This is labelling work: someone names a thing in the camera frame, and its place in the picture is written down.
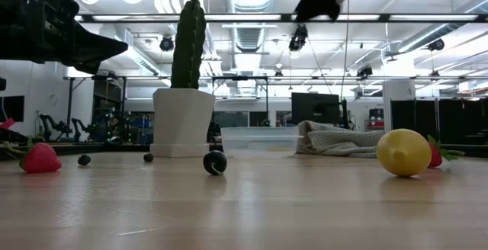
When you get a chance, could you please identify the clear plastic tupperware container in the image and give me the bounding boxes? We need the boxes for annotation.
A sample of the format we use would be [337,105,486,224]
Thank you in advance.
[220,126,304,158]

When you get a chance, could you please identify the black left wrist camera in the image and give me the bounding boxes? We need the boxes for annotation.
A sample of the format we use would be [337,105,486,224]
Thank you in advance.
[37,0,81,28]

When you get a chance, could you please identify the thin hanging cable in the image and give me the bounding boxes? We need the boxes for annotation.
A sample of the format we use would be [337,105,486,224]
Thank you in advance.
[339,0,351,101]

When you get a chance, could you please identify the green cactus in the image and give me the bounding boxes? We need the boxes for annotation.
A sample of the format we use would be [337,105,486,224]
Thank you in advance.
[170,0,207,90]

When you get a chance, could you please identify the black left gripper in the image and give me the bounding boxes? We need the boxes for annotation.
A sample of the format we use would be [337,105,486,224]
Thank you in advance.
[0,0,130,75]

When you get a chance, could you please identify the black hanging ceiling camera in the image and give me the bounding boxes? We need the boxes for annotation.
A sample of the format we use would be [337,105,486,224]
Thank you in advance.
[427,37,446,53]
[356,65,374,79]
[287,24,310,52]
[159,35,175,53]

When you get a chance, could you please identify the black background rig frame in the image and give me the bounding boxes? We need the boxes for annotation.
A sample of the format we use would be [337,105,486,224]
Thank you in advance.
[210,75,270,144]

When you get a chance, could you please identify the black overhead rig beam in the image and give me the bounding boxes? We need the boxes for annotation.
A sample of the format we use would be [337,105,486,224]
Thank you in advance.
[74,12,488,24]

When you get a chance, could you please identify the black wall screen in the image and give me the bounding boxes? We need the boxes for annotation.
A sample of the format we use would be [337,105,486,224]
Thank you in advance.
[0,95,25,123]

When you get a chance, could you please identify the red strawberry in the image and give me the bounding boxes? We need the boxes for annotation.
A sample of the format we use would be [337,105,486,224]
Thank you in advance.
[2,137,63,174]
[426,134,466,168]

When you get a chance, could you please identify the grey crumpled towel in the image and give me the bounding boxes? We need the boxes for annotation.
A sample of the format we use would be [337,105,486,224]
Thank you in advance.
[295,120,387,159]

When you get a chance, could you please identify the yellow lemon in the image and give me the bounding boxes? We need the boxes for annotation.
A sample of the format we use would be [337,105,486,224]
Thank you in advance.
[376,128,433,178]

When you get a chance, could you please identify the black monitor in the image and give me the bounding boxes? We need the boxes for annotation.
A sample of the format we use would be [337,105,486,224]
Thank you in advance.
[291,91,341,127]

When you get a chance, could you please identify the black shelving rack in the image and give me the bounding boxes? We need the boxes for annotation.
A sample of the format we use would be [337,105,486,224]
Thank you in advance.
[92,75,128,144]

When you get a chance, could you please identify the white faceted plant pot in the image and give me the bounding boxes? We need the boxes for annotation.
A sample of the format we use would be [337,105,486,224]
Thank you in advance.
[149,87,217,159]

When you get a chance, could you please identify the black room divider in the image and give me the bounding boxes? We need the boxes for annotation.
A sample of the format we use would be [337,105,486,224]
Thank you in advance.
[390,98,488,146]

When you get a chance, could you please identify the red tool cabinet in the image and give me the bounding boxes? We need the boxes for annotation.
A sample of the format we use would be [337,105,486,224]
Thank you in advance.
[368,107,386,131]

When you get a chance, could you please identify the white square column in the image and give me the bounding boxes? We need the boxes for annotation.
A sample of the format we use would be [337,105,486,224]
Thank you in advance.
[382,79,417,144]

